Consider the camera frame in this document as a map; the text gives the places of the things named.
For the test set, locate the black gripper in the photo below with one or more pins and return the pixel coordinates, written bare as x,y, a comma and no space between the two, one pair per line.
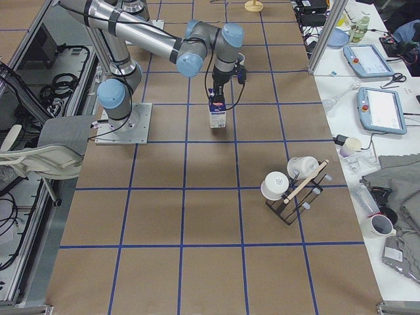
218,79

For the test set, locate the blue white milk carton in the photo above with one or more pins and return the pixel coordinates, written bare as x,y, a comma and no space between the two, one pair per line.
217,109

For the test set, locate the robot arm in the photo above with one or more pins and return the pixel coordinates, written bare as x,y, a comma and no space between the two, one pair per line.
187,53

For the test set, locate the white paper cup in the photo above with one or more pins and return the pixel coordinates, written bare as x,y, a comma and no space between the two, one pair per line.
351,146

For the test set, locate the wooden mug tree stand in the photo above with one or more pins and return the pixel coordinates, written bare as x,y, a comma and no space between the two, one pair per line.
253,6

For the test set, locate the white mug on rack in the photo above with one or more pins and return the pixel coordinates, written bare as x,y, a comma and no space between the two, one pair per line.
301,167
274,185

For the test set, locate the blue teach pendant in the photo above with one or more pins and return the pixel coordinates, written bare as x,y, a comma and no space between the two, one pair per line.
367,61
380,110

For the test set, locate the green tape rolls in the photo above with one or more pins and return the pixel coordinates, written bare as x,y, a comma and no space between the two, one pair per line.
358,31

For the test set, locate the black scissors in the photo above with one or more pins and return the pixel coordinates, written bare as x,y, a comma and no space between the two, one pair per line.
396,78

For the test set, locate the grey office chair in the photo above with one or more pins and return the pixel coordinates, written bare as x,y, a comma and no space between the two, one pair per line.
59,152

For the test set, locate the grey cloth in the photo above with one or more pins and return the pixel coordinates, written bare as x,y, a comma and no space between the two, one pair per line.
400,174

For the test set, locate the white mug with red rim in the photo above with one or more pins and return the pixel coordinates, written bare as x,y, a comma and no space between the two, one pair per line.
377,225

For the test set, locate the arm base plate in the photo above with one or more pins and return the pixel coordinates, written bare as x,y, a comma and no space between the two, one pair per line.
135,131

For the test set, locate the black wire mug rack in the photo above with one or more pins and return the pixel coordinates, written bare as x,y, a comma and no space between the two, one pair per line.
300,194

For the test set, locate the aluminium frame post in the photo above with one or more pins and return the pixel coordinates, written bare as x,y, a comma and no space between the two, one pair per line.
329,26

